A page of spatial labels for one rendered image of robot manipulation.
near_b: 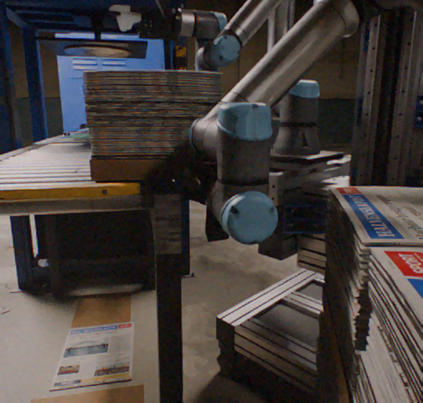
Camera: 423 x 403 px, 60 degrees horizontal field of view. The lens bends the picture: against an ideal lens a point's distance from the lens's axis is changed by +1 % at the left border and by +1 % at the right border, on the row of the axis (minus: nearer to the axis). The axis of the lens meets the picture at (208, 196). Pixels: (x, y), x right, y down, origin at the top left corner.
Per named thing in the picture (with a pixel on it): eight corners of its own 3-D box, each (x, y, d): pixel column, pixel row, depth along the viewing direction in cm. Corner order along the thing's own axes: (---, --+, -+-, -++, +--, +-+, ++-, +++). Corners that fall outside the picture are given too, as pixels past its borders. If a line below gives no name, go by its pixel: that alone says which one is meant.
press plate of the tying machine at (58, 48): (148, 46, 193) (148, 40, 192) (35, 42, 183) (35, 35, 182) (145, 60, 246) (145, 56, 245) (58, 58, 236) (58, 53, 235)
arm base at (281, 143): (289, 149, 131) (290, 120, 129) (329, 152, 121) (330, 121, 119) (263, 153, 121) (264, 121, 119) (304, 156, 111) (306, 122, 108)
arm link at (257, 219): (283, 187, 49) (280, 248, 50) (257, 174, 59) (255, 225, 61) (225, 190, 47) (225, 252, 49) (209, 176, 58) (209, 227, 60)
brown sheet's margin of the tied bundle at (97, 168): (224, 177, 82) (224, 158, 81) (90, 181, 76) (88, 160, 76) (211, 167, 97) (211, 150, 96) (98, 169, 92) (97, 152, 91)
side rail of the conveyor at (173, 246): (183, 253, 71) (182, 193, 68) (155, 255, 70) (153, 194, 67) (154, 163, 199) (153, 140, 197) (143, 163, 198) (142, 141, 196)
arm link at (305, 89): (292, 122, 111) (294, 75, 108) (270, 121, 124) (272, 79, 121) (325, 122, 115) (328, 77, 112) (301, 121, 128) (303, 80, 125)
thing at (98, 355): (133, 380, 134) (132, 377, 133) (49, 391, 128) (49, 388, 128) (134, 324, 169) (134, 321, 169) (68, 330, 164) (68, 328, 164)
